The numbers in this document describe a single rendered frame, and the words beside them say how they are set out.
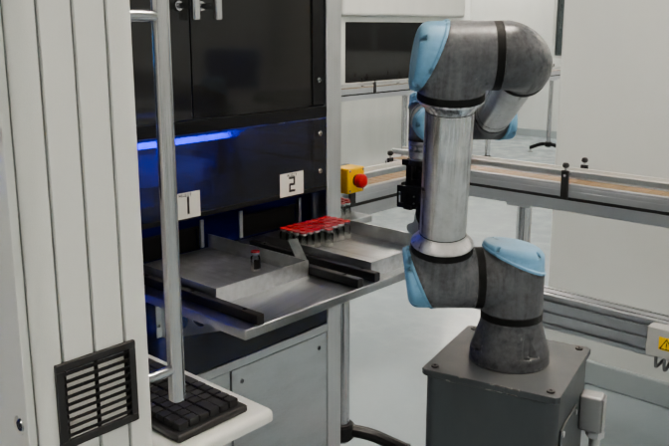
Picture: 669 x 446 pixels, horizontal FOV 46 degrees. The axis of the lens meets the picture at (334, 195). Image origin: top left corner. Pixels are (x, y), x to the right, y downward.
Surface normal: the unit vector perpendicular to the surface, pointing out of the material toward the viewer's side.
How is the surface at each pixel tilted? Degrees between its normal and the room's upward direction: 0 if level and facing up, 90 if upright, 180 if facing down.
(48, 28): 90
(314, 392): 90
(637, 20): 90
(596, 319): 90
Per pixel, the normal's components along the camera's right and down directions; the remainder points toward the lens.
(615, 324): -0.67, 0.15
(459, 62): 0.00, 0.31
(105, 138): 0.75, 0.14
